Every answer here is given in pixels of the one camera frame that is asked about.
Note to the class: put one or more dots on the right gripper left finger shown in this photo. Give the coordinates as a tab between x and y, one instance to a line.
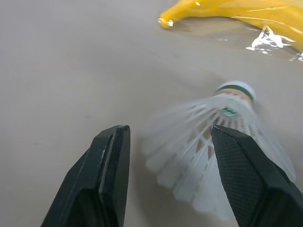
104	179

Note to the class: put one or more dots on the yellow toy banana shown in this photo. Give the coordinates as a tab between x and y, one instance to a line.
227	9

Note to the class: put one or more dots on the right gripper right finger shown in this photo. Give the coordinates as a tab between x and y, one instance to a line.
246	179

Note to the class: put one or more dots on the white feather shuttlecock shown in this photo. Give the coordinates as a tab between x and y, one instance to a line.
189	151

